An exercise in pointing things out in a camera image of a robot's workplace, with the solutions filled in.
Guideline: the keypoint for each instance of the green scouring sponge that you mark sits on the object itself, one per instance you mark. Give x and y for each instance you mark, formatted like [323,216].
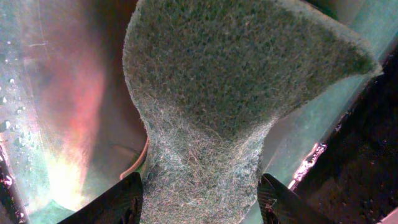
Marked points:
[209,79]

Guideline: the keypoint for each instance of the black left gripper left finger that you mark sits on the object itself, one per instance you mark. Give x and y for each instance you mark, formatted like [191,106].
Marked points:
[121,204]

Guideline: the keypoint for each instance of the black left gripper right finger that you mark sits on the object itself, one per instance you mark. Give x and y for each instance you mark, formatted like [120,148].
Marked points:
[278,204]

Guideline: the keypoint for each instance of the black rectangular tray green liquid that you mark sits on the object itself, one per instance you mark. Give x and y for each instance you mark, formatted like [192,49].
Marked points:
[70,130]

